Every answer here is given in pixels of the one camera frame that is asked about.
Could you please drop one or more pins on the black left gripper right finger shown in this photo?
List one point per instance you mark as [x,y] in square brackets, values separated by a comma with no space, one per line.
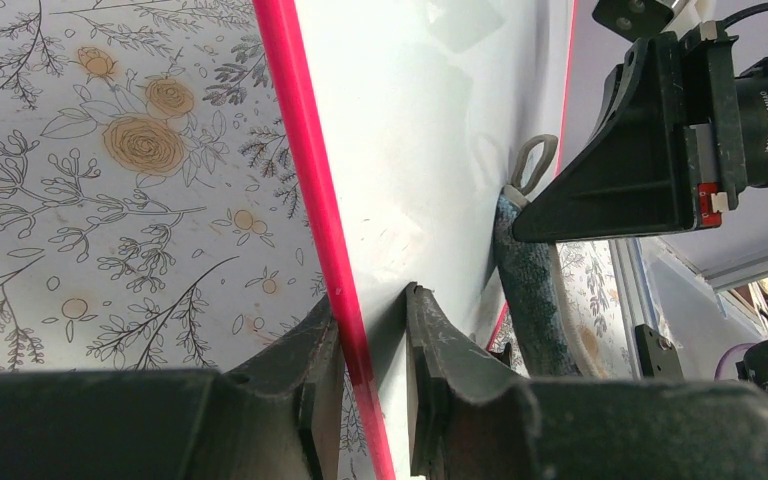
[472,417]

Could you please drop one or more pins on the grey glitter eraser mitt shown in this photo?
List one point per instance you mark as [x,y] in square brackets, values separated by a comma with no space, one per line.
[531,277]

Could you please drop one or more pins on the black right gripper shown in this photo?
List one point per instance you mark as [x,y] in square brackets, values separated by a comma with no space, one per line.
[632,177]

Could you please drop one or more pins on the pink framed whiteboard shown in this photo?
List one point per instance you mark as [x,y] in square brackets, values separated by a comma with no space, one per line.
[404,120]

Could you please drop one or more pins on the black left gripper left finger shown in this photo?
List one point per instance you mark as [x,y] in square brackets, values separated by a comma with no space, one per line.
[276,416]

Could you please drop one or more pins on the floral table mat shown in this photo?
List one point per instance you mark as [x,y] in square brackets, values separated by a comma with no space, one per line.
[151,216]

